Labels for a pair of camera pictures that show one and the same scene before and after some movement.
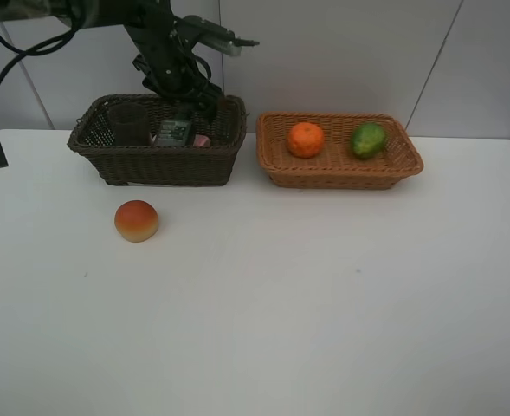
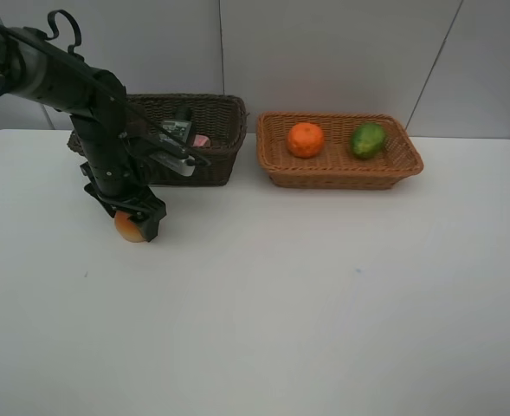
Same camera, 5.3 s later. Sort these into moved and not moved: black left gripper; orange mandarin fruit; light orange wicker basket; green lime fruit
Moved: black left gripper
Not moved: orange mandarin fruit; green lime fruit; light orange wicker basket
